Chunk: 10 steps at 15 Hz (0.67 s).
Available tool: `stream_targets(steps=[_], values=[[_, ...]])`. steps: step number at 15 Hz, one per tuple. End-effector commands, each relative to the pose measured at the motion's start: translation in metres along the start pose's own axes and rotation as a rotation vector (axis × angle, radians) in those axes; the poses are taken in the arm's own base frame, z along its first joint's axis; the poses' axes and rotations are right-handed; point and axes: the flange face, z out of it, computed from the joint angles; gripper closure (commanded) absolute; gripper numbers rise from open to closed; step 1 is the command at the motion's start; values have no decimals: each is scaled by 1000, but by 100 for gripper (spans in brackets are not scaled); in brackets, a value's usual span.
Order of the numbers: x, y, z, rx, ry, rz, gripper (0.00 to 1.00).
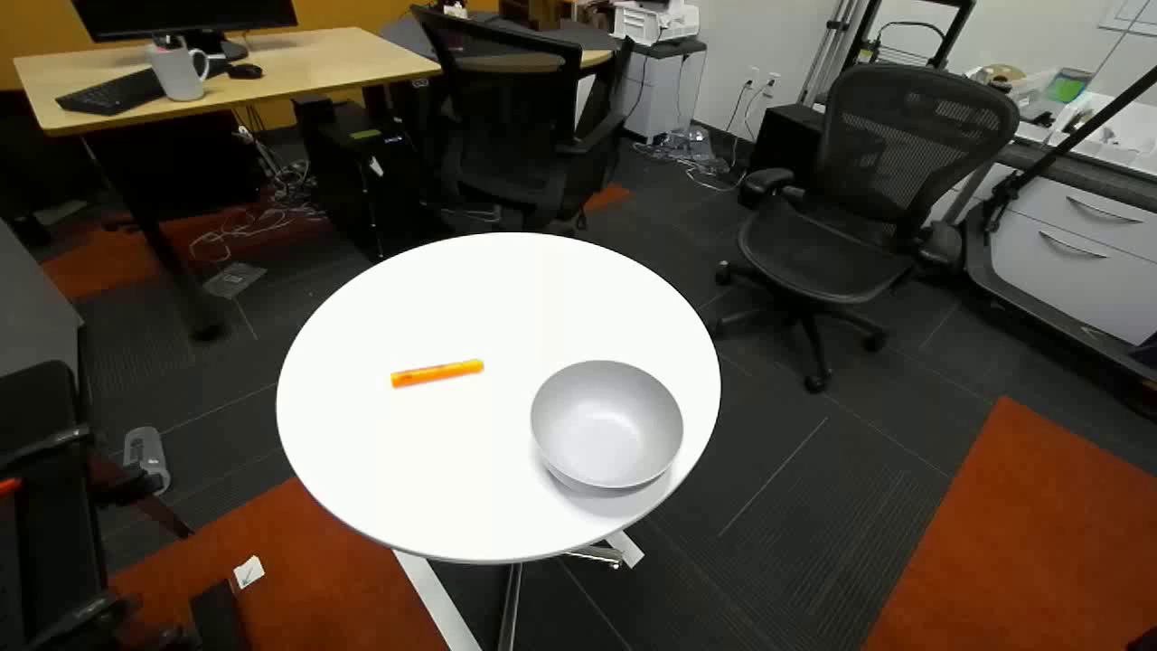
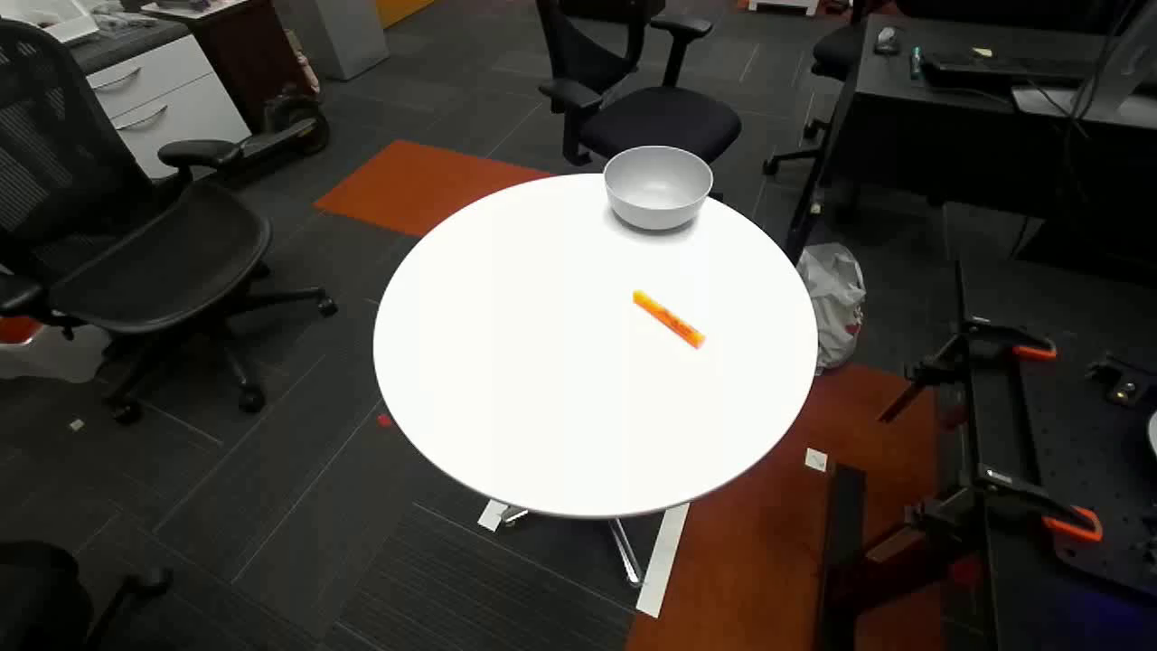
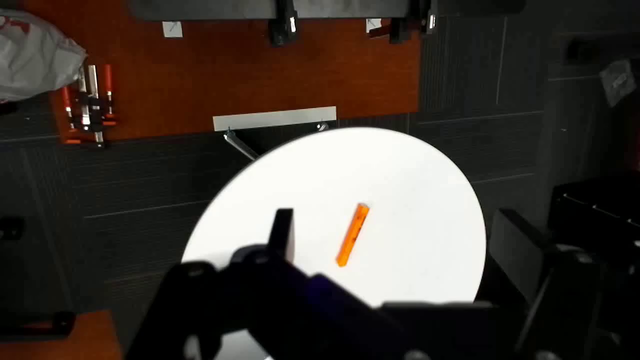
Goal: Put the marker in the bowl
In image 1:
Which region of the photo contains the wooden desk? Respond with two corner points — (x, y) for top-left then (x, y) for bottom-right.
(11, 26), (445, 344)

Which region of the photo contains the black computer mouse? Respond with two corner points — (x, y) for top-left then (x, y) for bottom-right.
(226, 67), (265, 79)

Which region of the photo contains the round white table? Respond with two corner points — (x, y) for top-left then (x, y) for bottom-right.
(274, 227), (727, 651)

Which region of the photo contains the white drawer cabinet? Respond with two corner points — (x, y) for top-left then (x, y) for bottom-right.
(992, 181), (1157, 344)

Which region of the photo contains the white mug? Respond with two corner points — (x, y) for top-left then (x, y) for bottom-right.
(147, 40), (209, 100)

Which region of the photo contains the grey bowl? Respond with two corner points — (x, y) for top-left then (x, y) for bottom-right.
(533, 362), (685, 492)

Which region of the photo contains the black mesh office chair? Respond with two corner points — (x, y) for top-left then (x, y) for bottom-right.
(716, 62), (1021, 391)

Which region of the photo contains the black computer monitor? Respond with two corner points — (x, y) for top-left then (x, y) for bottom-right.
(73, 0), (296, 44)

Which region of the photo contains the orange marker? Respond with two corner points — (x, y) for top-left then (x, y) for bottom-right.
(392, 360), (484, 391)

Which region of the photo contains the black keyboard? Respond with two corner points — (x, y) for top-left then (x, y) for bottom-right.
(59, 68), (164, 117)

